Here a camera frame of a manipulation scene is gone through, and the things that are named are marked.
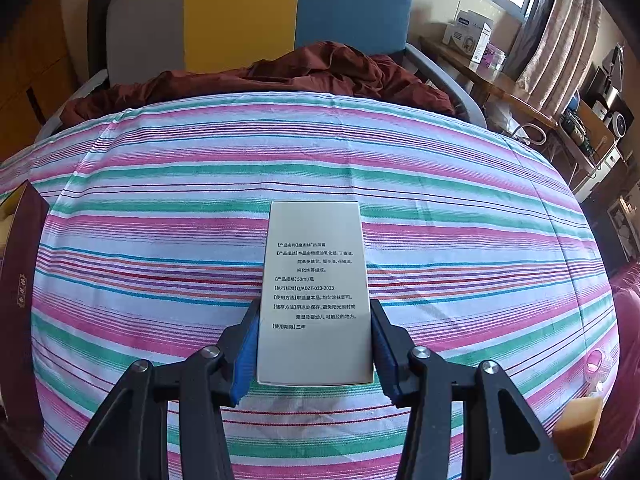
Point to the maroon blanket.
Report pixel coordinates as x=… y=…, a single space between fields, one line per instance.
x=325 y=67

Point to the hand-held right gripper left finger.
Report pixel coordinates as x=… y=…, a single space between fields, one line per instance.
x=245 y=365

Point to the yellow sponge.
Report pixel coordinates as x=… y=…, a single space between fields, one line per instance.
x=580 y=425

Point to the grey yellow blue sofa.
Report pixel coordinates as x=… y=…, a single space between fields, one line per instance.
x=350 y=0

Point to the patterned curtain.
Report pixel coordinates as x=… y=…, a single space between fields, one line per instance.
x=560 y=45

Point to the white printed carton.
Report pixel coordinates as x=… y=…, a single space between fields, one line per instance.
x=467 y=32

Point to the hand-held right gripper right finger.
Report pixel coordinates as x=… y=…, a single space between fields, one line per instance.
x=385 y=365

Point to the black chair back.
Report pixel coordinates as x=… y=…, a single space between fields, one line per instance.
x=102 y=25

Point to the cardboard box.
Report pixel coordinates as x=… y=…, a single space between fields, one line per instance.
x=595 y=125

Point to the wooden side table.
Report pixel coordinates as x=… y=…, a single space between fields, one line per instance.
x=490 y=82

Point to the wooden wardrobe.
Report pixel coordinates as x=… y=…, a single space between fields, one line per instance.
x=45 y=60

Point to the small pink box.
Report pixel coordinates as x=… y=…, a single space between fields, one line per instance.
x=493 y=56

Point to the white carton box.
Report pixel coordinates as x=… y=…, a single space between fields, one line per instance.
x=315 y=260

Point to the white desk fan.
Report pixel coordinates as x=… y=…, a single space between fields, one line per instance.
x=620 y=122

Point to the maroon box with yellow lining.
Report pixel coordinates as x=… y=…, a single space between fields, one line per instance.
x=20 y=310

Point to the pink plastic object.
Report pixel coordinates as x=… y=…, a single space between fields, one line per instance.
x=600 y=365

